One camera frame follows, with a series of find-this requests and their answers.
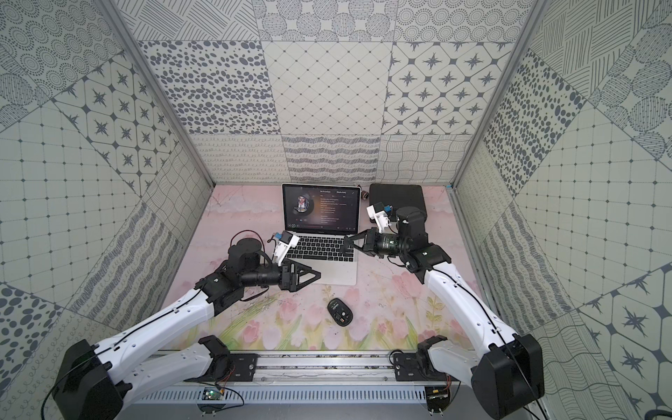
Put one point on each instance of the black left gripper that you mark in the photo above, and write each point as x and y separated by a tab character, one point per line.
287	276

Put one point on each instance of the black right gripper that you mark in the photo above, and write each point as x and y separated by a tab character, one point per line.
370	242

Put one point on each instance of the black wireless mouse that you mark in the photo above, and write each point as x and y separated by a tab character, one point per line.
340	312

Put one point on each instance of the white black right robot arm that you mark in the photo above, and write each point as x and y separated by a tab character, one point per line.
506	369

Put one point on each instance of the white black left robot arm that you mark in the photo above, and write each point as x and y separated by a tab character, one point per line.
99	381

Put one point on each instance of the silver laptop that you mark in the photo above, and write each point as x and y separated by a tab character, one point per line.
321	216

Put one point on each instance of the black plastic tool case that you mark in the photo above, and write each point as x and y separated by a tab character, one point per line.
397	196

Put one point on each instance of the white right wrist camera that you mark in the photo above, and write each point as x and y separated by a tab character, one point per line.
380	214

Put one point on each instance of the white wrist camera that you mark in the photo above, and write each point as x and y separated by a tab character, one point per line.
284	242
380	214

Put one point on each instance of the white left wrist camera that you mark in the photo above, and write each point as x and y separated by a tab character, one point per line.
284	242

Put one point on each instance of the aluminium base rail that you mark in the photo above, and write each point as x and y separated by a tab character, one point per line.
329	368

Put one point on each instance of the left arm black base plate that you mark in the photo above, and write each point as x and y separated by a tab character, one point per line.
224	365

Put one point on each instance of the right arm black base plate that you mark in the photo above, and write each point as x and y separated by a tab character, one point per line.
417	366

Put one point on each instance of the white perforated cable duct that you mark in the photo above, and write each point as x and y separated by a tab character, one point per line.
287	394

